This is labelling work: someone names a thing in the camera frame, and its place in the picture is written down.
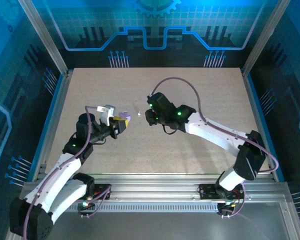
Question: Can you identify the purple earbud charging case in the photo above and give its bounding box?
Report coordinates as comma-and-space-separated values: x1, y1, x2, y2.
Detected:
117, 111, 132, 123

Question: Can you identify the grey metal panel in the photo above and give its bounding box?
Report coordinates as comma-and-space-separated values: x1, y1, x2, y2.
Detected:
4, 194, 300, 240

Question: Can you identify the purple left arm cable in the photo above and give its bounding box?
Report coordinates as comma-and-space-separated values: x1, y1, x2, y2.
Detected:
22, 105, 113, 238

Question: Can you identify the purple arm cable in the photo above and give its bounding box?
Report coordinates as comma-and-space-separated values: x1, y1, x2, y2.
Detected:
149, 76, 280, 219
22, 105, 113, 238

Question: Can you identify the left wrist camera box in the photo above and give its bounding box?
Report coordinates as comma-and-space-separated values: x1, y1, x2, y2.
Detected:
96, 104, 116, 127

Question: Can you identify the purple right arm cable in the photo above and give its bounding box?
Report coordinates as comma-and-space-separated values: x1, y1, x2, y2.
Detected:
149, 76, 280, 219

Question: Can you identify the aluminium table side rail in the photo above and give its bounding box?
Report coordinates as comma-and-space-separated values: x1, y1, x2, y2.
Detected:
31, 69, 75, 182
241, 68, 278, 182

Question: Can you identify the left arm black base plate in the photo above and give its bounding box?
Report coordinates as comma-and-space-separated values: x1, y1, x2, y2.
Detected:
88, 183, 113, 201

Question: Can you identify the aluminium mounting rail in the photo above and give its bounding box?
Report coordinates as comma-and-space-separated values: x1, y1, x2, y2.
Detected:
22, 173, 291, 205

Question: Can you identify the cable connector hub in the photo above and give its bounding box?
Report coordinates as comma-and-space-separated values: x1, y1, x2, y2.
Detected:
77, 199, 95, 213
216, 201, 238, 218

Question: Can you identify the slotted grey cable duct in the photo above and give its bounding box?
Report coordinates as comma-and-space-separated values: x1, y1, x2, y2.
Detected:
69, 203, 220, 214

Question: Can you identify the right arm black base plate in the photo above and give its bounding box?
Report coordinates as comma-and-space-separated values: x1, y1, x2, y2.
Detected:
198, 183, 245, 201

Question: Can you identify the aluminium frame post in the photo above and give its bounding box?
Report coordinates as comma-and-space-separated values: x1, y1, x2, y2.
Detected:
241, 0, 292, 76
17, 0, 69, 76

